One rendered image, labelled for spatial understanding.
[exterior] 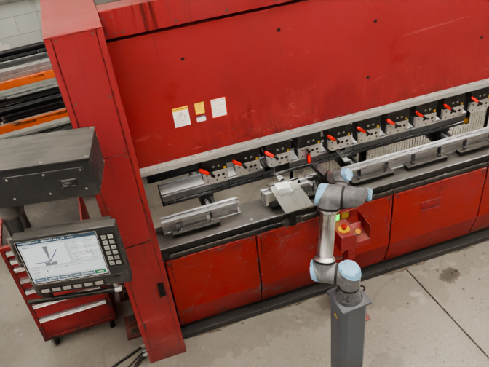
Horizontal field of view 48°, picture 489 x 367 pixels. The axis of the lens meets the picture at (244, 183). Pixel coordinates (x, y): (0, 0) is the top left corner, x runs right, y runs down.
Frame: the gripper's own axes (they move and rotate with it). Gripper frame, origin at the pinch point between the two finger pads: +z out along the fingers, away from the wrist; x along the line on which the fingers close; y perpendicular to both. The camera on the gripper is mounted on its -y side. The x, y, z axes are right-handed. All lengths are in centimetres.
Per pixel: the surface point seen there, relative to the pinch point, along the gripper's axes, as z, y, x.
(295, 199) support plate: -3.7, 5.3, -19.3
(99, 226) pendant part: -24, -52, -139
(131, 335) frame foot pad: 112, 51, -112
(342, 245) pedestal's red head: -14.6, 44.4, -11.0
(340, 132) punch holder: -23.4, -17.3, 20.6
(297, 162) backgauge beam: 21.8, -4.0, 18.3
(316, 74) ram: -38, -58, 7
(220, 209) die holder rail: 30, -8, -48
